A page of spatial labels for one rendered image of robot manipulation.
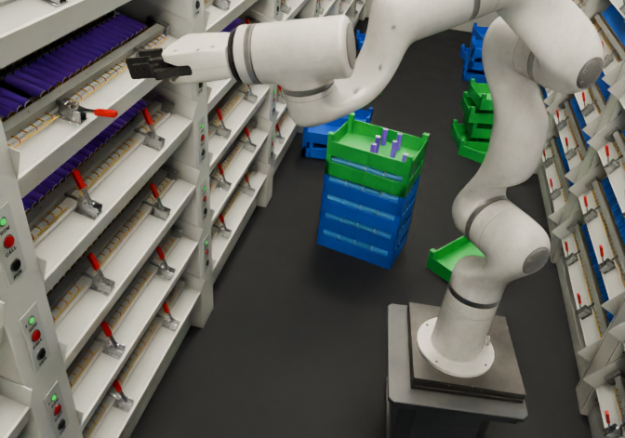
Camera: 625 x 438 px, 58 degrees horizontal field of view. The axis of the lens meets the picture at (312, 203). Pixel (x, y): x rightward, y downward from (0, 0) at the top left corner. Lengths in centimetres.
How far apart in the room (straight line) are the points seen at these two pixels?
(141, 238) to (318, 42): 73
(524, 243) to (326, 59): 59
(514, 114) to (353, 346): 100
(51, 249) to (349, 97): 55
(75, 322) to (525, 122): 91
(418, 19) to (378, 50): 7
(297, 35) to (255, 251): 145
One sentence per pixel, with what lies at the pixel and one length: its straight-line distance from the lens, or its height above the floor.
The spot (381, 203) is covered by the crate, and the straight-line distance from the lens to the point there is 199.
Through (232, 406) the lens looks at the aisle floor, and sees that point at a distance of 169.
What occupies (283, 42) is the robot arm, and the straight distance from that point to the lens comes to 79.
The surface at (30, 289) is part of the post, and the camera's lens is 98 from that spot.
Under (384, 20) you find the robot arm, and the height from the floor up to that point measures 114.
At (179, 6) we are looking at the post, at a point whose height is 100.
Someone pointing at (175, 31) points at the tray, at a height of 95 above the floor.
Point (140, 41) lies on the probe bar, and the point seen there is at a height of 96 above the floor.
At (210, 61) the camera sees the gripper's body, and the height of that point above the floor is 108.
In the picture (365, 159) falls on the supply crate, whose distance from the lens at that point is 193.
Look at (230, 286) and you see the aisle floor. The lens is 201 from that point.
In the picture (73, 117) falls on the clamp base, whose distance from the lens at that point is 101.
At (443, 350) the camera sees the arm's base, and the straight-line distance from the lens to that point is 143.
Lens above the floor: 137
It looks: 35 degrees down
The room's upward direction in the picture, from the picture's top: 5 degrees clockwise
